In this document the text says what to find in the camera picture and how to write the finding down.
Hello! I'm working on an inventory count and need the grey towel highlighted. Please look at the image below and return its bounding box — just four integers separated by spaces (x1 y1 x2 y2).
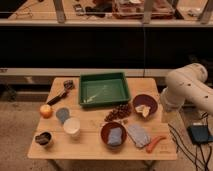
127 124 151 148

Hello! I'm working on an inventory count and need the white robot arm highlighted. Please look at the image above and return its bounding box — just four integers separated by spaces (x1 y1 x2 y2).
160 63 213 116

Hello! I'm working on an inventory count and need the green plastic tray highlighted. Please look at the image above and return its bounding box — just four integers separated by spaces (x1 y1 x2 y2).
78 72 131 108

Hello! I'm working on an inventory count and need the bunch of dark grapes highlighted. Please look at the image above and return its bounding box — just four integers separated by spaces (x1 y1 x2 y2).
104 103 131 122

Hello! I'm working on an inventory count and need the wooden folding table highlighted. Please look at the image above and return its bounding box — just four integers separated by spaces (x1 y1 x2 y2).
28 77 177 161

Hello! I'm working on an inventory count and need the dark red bowl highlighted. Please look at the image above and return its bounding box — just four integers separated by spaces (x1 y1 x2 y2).
132 94 158 119

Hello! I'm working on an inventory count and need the pale food piece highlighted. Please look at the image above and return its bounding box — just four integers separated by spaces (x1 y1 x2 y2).
135 105 150 118

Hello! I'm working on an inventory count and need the brown bowl with sponge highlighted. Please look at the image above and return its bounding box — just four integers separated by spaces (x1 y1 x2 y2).
100 122 127 149

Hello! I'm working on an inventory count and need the blue sponge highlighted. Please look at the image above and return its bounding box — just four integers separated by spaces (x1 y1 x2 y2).
107 127 122 146

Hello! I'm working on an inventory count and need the white cup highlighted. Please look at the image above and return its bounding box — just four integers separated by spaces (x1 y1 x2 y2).
63 117 80 137

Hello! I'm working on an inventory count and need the orange apple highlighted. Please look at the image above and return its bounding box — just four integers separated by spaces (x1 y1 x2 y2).
39 104 53 119

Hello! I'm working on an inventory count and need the orange carrot toy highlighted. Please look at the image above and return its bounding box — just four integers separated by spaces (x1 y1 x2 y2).
146 136 165 153

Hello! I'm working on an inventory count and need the small dark filled cup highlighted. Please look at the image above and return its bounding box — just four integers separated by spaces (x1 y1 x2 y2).
35 132 53 148

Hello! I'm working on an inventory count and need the black power box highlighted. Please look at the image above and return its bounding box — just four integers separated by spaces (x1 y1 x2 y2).
187 125 213 145

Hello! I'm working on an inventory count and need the dark handled tool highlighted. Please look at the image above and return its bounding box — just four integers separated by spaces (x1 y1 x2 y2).
47 80 74 106

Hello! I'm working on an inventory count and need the black cable bundle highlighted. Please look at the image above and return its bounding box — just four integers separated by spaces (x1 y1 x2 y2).
168 113 213 171

